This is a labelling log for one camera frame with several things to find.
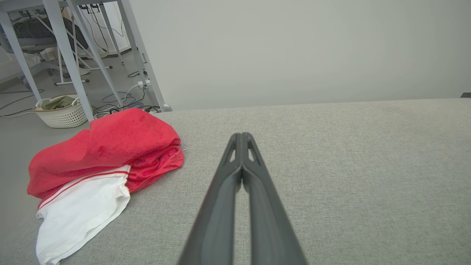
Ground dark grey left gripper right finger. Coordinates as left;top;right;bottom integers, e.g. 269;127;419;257
242;132;308;265

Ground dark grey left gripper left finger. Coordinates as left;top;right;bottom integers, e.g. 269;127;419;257
178;132;243;265

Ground red and white shirt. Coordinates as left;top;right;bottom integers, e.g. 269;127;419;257
28;108;184;265

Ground green cloth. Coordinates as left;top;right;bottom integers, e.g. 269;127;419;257
40;96;76;110

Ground light grey partition panel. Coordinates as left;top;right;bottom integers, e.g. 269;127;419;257
117;0;471;112

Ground white woven laundry basket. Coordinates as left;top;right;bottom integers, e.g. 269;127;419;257
34;95;89;128

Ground white tube stand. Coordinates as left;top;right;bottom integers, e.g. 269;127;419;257
55;22;113;86

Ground dark mesh office chair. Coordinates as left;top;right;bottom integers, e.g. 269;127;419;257
10;17;89;78

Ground black floor cables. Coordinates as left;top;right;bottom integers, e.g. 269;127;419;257
92;70;162;115

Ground white floor cable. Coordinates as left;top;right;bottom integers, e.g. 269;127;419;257
123;84;142;108

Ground white desk frame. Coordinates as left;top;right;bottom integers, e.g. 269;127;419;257
0;0;127;122

